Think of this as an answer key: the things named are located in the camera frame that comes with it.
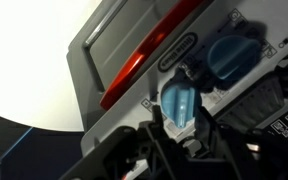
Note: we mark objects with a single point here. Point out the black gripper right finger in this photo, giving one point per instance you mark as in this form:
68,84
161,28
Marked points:
208,133

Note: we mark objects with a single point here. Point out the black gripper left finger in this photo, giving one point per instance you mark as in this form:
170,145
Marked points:
157,132

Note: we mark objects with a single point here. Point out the blue stove knob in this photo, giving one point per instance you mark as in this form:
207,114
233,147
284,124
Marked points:
232,57
178,102

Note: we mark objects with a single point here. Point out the grey toy stove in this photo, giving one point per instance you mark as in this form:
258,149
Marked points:
116,144

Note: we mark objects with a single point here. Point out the black stove burner grate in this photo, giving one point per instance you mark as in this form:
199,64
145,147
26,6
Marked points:
260,101

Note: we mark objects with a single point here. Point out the round white table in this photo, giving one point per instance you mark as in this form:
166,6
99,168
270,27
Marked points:
36,87

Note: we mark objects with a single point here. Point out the red oven door handle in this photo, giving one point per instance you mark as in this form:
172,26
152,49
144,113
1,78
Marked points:
178,13

